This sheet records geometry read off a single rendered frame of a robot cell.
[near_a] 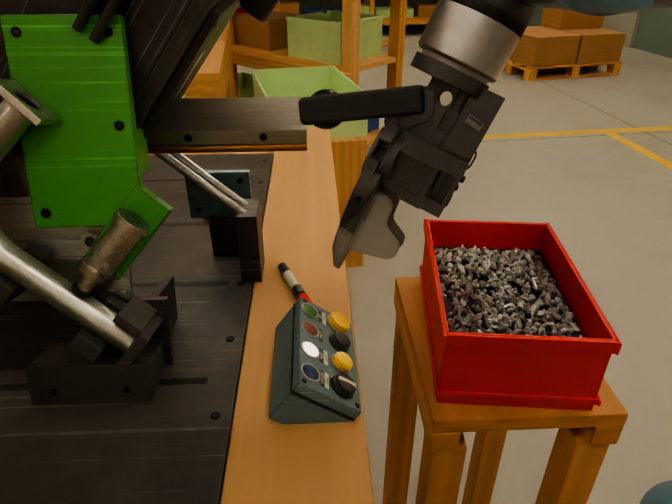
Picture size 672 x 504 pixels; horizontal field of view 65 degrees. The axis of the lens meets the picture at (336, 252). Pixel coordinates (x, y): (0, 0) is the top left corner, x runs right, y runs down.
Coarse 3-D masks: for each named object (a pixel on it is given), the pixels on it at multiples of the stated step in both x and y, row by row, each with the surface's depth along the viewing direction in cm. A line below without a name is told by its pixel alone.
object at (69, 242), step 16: (0, 208) 57; (16, 208) 57; (0, 224) 57; (16, 224) 57; (32, 224) 57; (16, 240) 58; (32, 240) 58; (48, 240) 58; (64, 240) 58; (80, 240) 58; (64, 256) 59; (80, 256) 59; (0, 272) 59; (64, 272) 60; (80, 272) 60; (128, 272) 60; (112, 288) 60; (128, 288) 60
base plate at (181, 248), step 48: (192, 240) 88; (144, 288) 76; (192, 288) 76; (240, 288) 76; (192, 336) 67; (240, 336) 67; (0, 384) 60; (192, 384) 60; (0, 432) 54; (48, 432) 54; (96, 432) 54; (144, 432) 54; (192, 432) 54; (0, 480) 49; (48, 480) 49; (96, 480) 49; (144, 480) 49; (192, 480) 49
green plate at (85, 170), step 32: (32, 32) 51; (64, 32) 51; (32, 64) 52; (64, 64) 52; (96, 64) 52; (128, 64) 53; (64, 96) 53; (96, 96) 53; (128, 96) 53; (32, 128) 53; (64, 128) 53; (96, 128) 54; (128, 128) 54; (32, 160) 54; (64, 160) 54; (96, 160) 54; (128, 160) 55; (32, 192) 55; (64, 192) 55; (96, 192) 55; (128, 192) 55; (64, 224) 56; (96, 224) 56
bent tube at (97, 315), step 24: (24, 96) 52; (0, 120) 50; (24, 120) 50; (48, 120) 51; (0, 144) 51; (0, 240) 54; (0, 264) 53; (24, 264) 54; (48, 288) 54; (72, 312) 55; (96, 312) 56; (120, 336) 56
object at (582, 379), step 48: (432, 240) 84; (480, 240) 91; (528, 240) 91; (432, 288) 79; (480, 288) 81; (528, 288) 79; (576, 288) 75; (432, 336) 77; (480, 336) 64; (528, 336) 64; (576, 336) 71; (480, 384) 68; (528, 384) 68; (576, 384) 67
